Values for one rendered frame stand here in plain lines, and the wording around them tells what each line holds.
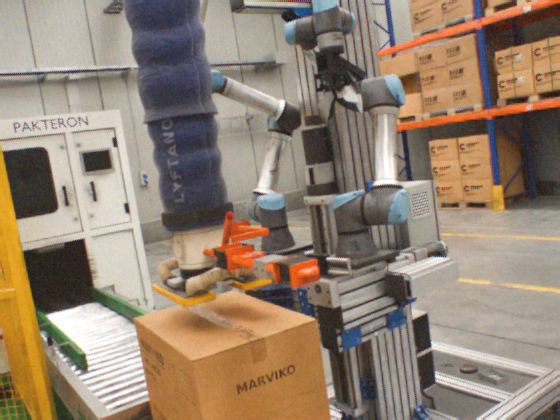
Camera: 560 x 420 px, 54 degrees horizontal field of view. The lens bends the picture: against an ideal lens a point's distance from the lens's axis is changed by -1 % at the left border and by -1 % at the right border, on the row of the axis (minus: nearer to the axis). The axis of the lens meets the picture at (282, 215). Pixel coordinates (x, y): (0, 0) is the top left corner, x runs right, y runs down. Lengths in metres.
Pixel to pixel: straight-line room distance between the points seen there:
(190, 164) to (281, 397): 0.73
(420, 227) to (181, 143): 1.15
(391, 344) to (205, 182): 1.13
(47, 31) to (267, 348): 10.30
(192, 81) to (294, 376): 0.92
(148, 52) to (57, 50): 9.78
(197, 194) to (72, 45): 10.00
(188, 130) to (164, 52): 0.23
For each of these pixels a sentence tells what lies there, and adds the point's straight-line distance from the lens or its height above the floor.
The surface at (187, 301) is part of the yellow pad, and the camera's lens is 1.64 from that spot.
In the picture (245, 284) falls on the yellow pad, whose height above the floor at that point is 1.07.
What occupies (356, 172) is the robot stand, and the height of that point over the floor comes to 1.32.
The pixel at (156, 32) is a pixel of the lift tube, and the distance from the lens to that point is 1.73.
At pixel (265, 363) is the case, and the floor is 0.87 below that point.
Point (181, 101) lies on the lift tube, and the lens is 1.70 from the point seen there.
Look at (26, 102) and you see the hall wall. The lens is 11.16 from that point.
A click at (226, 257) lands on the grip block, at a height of 1.19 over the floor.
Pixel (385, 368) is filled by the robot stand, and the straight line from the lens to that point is 2.41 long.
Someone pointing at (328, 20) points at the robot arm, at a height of 1.80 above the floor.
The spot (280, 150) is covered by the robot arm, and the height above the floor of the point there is 1.45.
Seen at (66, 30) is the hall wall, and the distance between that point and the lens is 11.64.
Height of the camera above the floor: 1.45
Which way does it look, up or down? 7 degrees down
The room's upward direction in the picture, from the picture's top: 9 degrees counter-clockwise
